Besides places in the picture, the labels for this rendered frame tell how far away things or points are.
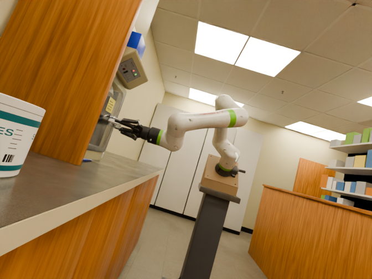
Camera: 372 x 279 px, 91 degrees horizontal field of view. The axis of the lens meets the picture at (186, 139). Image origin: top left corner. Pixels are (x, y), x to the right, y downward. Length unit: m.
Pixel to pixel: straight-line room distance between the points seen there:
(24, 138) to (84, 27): 0.64
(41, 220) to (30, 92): 0.69
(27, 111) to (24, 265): 0.27
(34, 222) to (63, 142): 0.54
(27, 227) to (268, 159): 4.71
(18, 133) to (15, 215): 0.18
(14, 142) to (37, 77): 0.55
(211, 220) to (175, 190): 2.44
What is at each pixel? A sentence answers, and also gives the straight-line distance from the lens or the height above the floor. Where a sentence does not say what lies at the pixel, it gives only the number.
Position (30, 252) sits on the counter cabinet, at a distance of 0.44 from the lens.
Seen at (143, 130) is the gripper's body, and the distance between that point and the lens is 1.01.
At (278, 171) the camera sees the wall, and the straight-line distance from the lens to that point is 4.95.
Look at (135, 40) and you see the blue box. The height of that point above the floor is 1.55.
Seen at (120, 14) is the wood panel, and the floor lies 1.59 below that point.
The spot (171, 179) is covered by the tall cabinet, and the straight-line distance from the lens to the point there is 3.92.
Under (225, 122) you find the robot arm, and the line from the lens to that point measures 1.06.
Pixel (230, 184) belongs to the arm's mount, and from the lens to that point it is 1.56.
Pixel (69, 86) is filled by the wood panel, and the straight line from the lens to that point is 0.90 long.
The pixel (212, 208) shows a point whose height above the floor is 0.79.
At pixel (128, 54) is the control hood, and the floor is 1.47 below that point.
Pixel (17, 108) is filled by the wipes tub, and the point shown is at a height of 1.07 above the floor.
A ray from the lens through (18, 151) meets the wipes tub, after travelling 0.48.
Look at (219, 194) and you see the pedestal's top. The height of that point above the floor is 0.92.
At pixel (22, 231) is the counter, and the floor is 0.92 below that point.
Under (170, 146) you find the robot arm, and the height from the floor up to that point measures 1.13.
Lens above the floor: 1.06
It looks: 8 degrees up
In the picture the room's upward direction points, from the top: 17 degrees clockwise
